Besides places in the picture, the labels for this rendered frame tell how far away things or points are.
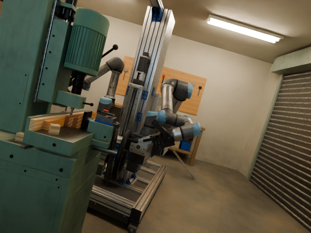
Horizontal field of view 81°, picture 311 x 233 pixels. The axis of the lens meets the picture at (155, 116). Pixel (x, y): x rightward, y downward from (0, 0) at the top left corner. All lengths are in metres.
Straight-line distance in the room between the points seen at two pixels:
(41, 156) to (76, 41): 0.58
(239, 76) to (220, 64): 0.54
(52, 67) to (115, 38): 3.62
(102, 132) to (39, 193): 0.39
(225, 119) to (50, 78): 4.14
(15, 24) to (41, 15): 0.14
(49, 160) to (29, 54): 0.53
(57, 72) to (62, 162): 0.46
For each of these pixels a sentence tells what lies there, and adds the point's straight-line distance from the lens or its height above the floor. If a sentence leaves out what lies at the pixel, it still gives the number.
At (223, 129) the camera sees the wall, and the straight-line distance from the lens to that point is 4.76.
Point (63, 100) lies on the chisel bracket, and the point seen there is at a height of 1.02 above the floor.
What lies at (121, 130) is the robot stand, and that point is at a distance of 1.85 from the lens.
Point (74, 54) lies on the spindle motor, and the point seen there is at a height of 1.27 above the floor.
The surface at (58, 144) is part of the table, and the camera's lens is 0.87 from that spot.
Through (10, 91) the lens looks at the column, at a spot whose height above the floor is 1.01.
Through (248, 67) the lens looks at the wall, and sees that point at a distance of 4.98.
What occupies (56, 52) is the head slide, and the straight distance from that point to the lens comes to 1.11.
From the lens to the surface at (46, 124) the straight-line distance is 0.95.
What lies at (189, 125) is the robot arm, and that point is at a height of 1.07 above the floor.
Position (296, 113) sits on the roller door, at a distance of 4.01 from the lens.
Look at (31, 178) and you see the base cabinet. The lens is 1.05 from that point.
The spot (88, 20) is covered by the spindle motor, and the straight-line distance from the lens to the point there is 1.07.
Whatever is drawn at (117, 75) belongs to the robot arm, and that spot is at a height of 1.29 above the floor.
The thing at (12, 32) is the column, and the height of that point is 1.29.
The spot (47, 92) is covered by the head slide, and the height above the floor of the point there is 1.05.
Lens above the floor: 1.16
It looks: 5 degrees down
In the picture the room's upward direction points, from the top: 15 degrees clockwise
